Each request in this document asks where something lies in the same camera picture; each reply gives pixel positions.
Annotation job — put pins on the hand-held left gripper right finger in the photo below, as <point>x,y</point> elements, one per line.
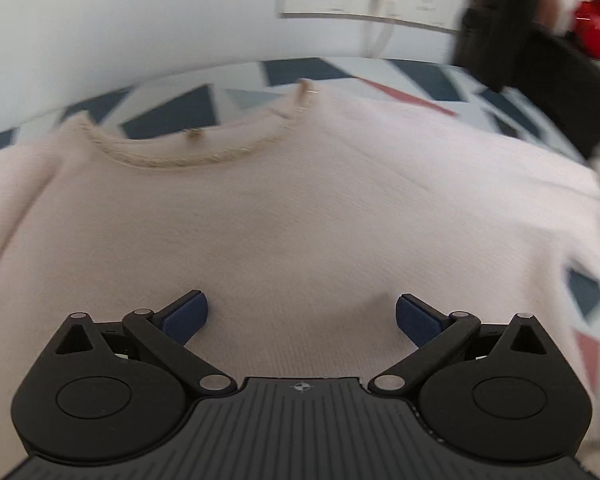
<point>420,320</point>

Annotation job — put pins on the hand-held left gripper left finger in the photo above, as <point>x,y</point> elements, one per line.
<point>185,317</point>

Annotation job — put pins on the pink knit sweater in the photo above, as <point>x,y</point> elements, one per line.
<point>300,210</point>

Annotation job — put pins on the person's right forearm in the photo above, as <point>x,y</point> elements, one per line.
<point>570,90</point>

